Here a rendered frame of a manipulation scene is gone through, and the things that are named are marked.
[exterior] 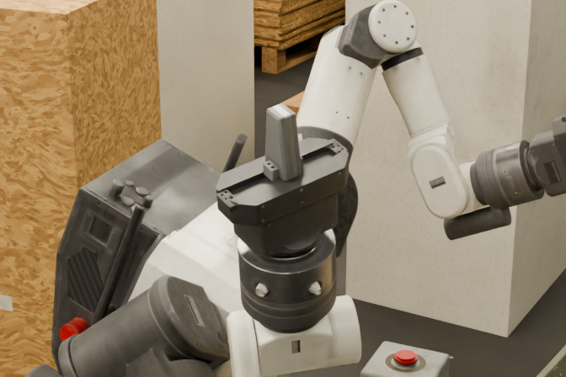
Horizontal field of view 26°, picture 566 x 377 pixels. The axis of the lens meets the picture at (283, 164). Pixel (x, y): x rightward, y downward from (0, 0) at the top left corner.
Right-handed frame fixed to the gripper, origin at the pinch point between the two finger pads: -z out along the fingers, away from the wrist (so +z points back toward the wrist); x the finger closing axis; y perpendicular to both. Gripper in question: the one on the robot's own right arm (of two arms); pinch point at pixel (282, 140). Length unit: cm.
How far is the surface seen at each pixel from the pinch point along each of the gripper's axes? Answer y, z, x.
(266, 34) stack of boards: -438, 292, 267
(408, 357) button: -40, 88, 48
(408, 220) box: -176, 201, 159
